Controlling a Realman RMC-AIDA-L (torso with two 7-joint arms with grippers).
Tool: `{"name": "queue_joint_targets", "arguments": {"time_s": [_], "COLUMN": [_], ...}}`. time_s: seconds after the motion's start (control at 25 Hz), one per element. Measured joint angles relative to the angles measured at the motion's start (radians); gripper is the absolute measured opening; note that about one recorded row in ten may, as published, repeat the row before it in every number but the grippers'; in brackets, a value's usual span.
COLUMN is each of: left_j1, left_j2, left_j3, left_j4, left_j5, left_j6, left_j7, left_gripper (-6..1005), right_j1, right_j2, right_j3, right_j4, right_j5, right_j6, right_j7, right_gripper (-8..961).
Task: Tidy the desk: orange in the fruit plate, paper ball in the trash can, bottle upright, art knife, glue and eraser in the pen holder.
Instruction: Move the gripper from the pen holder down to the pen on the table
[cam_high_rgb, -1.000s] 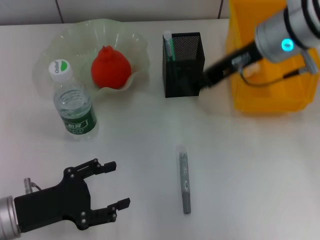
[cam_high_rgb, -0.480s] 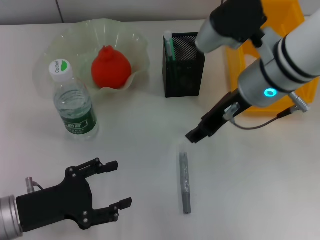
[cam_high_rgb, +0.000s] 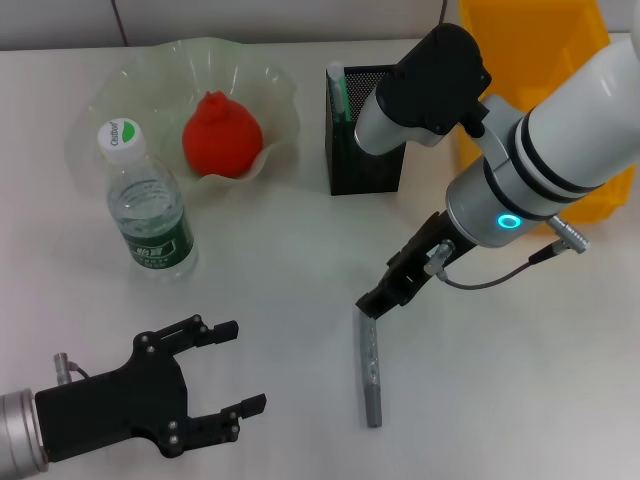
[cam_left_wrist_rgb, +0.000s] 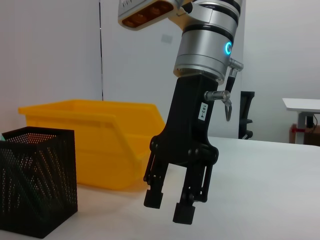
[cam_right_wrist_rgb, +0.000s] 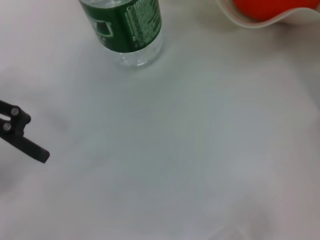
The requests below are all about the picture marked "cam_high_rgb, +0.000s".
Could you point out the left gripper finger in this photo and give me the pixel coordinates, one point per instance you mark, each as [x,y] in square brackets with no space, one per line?
[200,331]
[225,422]

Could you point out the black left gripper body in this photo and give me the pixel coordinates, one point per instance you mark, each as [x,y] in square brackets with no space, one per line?
[115,405]

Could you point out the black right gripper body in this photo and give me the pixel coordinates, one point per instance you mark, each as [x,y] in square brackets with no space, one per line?
[425,255]

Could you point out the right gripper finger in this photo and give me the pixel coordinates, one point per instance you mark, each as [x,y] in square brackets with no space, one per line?
[374,302]
[400,296]

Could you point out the grey pen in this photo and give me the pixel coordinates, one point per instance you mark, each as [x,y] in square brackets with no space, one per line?
[370,370]

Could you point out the clear green-label water bottle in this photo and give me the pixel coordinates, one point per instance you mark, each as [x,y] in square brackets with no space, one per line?
[150,215]

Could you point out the green utility knife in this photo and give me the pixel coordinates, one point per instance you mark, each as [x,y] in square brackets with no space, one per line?
[340,95]

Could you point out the orange toy fruit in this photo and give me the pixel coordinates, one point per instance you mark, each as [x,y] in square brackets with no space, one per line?
[222,135]

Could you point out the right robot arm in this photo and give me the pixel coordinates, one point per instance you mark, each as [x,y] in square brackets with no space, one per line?
[565,145]

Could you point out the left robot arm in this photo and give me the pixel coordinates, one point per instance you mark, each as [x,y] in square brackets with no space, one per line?
[20,435]

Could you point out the black mesh pen holder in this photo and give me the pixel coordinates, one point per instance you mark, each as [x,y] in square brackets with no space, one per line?
[365,175]

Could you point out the translucent green fruit plate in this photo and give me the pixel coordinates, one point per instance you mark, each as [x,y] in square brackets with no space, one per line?
[150,85]

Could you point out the yellow plastic bin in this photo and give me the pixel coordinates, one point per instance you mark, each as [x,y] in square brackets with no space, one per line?
[540,50]

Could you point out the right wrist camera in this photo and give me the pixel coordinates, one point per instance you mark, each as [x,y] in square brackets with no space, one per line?
[430,90]

